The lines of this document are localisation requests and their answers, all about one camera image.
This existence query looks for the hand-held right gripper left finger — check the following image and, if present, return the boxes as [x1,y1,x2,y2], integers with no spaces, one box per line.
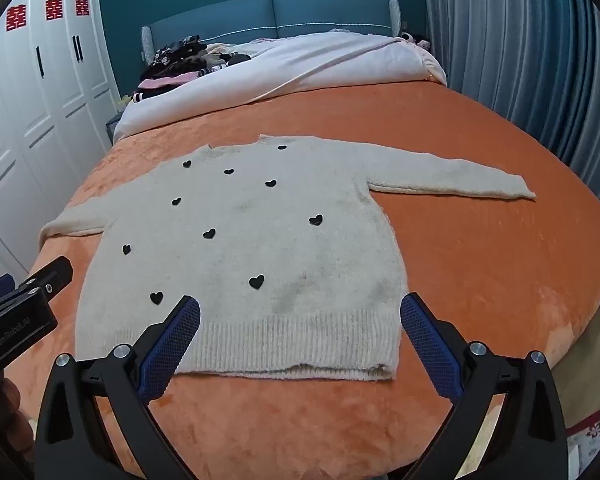
[34,295,202,480]

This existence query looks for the blue-grey curtain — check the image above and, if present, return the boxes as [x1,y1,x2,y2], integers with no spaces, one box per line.
[420,0,600,221]

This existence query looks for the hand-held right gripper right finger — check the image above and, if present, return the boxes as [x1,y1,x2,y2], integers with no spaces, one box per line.
[399,292,570,480]

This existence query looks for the floral cloth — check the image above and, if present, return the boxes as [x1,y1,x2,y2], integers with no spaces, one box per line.
[564,404,600,472]

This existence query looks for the person's left hand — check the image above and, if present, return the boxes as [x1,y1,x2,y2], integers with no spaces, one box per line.
[0,376,35,467]

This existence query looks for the pile of dark clothes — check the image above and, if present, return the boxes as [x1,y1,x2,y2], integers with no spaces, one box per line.
[132,35,253,103]

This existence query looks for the blue padded headboard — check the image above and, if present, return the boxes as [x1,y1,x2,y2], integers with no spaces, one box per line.
[141,0,402,61]

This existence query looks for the grey nightstand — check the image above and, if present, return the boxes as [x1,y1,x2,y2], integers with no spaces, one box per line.
[105,112,127,144]

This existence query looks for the black and white plush toy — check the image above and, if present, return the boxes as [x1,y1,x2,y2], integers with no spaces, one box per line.
[400,31,432,52]

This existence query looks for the white wardrobe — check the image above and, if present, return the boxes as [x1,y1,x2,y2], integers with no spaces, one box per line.
[0,0,123,281]

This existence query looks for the orange blanket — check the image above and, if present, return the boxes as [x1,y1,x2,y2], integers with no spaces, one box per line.
[15,80,600,480]

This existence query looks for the cream sweater with black hearts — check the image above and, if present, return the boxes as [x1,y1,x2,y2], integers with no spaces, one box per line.
[39,135,537,382]

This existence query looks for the white duvet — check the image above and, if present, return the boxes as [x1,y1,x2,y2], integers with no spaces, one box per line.
[112,31,448,143]

